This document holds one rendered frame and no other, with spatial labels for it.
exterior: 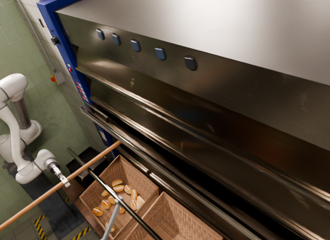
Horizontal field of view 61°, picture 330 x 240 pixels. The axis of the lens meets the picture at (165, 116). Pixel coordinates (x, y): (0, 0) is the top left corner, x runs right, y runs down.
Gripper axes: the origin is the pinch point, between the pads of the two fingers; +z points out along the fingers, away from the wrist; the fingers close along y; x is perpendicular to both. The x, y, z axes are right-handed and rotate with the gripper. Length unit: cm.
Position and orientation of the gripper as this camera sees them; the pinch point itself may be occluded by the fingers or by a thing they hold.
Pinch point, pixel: (65, 181)
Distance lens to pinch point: 203.7
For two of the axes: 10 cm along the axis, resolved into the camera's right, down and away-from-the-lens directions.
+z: 6.5, 3.7, -6.6
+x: -7.3, 5.4, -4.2
